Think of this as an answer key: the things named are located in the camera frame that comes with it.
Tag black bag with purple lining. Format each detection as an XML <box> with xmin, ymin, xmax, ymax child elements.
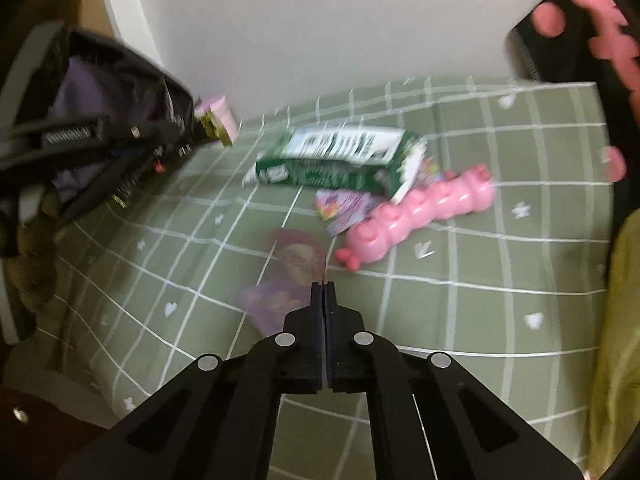
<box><xmin>0</xmin><ymin>22</ymin><xmax>196</xmax><ymax>131</ymax></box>

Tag dark red clothing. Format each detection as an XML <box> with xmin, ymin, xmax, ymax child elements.
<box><xmin>0</xmin><ymin>385</ymin><xmax>117</xmax><ymax>480</ymax></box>

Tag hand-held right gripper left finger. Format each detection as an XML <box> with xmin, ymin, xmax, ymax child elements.
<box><xmin>55</xmin><ymin>283</ymin><xmax>327</xmax><ymax>480</ymax></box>

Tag pink cylindrical bottle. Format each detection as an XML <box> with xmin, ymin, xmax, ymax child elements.
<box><xmin>195</xmin><ymin>95</ymin><xmax>240</xmax><ymax>141</ymax></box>

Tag green and white carton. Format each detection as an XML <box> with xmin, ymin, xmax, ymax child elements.
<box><xmin>242</xmin><ymin>126</ymin><xmax>429</xmax><ymax>204</ymax></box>

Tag yellow snack packet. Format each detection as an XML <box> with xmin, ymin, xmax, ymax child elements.
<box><xmin>196</xmin><ymin>110</ymin><xmax>235</xmax><ymax>149</ymax></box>

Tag green grid blanket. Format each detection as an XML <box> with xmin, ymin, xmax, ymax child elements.
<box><xmin>50</xmin><ymin>76</ymin><xmax>617</xmax><ymax>480</ymax></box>

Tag yellow-green plastic bag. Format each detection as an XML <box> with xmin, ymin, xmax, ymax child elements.
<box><xmin>585</xmin><ymin>207</ymin><xmax>640</xmax><ymax>477</ymax></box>

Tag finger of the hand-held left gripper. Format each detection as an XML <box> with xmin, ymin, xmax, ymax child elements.
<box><xmin>0</xmin><ymin>110</ymin><xmax>200</xmax><ymax>162</ymax></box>
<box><xmin>47</xmin><ymin>146</ymin><xmax>172</xmax><ymax>222</ymax></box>

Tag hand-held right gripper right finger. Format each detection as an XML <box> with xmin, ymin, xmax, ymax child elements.
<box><xmin>326</xmin><ymin>282</ymin><xmax>586</xmax><ymax>480</ymax></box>

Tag black cloth with pink print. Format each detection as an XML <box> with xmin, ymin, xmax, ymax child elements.
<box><xmin>505</xmin><ymin>0</ymin><xmax>640</xmax><ymax>242</ymax></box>

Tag colourful printed wrapper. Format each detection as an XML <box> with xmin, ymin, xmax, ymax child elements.
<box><xmin>314</xmin><ymin>187</ymin><xmax>386</xmax><ymax>237</ymax></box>

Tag white furniture panel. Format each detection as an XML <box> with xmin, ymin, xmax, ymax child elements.
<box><xmin>95</xmin><ymin>0</ymin><xmax>167</xmax><ymax>69</ymax></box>

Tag pink purple wrapper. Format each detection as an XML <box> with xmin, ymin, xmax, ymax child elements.
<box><xmin>237</xmin><ymin>227</ymin><xmax>331</xmax><ymax>336</ymax></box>

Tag olive green crumpled bag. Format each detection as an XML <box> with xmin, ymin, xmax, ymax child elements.
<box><xmin>10</xmin><ymin>195</ymin><xmax>59</xmax><ymax>312</ymax></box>

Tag pink plastic toy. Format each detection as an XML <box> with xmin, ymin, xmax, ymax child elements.
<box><xmin>334</xmin><ymin>164</ymin><xmax>499</xmax><ymax>272</ymax></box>

